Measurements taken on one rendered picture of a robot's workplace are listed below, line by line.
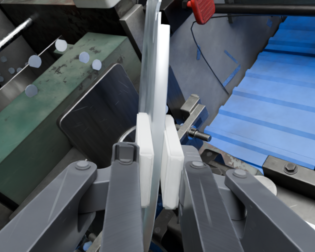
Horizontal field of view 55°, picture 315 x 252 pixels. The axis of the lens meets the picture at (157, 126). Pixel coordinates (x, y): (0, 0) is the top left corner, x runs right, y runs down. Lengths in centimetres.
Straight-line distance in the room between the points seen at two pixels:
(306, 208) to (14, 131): 51
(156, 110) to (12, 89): 78
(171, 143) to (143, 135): 2
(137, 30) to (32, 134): 31
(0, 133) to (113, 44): 29
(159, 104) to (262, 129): 199
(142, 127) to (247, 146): 190
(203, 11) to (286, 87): 178
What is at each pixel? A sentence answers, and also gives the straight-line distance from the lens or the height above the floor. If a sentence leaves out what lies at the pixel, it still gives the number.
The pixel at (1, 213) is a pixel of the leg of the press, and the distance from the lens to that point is 64.
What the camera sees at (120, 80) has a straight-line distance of 50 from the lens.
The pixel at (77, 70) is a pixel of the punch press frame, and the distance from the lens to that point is 67.
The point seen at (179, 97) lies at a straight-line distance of 75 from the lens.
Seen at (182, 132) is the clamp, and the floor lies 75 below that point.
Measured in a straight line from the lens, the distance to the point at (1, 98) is 92.
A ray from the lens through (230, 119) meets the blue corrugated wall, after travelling 226.
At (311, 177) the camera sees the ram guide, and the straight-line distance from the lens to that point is 49.
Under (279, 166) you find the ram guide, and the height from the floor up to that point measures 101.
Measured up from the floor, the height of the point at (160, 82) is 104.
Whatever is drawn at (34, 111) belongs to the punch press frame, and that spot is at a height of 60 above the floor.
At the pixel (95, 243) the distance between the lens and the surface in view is 66.
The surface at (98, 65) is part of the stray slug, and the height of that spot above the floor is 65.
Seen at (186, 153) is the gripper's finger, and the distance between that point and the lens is 17.
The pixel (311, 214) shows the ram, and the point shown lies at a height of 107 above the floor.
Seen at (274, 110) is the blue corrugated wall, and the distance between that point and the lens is 226.
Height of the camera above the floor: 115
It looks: 39 degrees down
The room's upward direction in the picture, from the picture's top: 110 degrees clockwise
